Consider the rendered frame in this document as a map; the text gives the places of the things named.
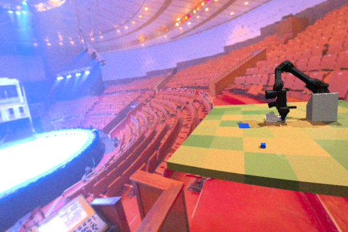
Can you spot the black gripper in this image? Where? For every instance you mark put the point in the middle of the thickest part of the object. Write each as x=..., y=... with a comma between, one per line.
x=282, y=107

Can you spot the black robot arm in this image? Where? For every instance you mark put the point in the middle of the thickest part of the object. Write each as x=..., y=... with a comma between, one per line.
x=315, y=85

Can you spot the blue flat rectangular plate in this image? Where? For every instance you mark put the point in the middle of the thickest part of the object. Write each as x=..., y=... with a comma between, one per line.
x=243, y=125

